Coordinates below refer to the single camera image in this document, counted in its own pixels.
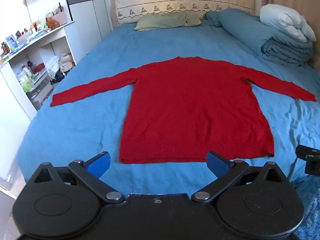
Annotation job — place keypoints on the blue printed box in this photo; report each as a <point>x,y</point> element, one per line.
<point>10,42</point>

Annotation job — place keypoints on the green pillow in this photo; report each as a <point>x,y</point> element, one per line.
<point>162,21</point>

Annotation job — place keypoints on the white shelf unit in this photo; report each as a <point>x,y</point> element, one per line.
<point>57,36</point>

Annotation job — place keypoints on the red sweater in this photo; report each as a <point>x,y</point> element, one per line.
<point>190,105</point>

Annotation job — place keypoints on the white folded quilt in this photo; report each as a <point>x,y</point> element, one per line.
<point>282,20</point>

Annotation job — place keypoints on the grey and white wardrobe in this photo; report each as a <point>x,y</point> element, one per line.
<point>85,25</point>

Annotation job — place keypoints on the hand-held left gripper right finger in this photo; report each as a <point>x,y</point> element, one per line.
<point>217,163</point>

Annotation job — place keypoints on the pink box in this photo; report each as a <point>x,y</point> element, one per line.
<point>61,17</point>

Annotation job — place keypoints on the red box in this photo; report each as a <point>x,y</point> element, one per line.
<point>38,68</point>

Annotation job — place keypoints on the white plastic bag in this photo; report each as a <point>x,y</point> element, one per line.
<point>53,65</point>

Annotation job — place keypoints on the beige bag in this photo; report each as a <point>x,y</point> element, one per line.
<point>67,61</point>

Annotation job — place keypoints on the bed with blue sheet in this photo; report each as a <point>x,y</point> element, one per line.
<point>82,130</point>

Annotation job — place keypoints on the blue rolled duvet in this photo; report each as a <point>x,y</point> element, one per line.
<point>240,27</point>

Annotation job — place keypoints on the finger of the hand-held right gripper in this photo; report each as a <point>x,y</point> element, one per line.
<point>311,155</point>

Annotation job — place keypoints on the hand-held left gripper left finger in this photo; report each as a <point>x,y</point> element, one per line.
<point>98,165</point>

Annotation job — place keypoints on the brown plush toy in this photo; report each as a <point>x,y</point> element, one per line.
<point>52,23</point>

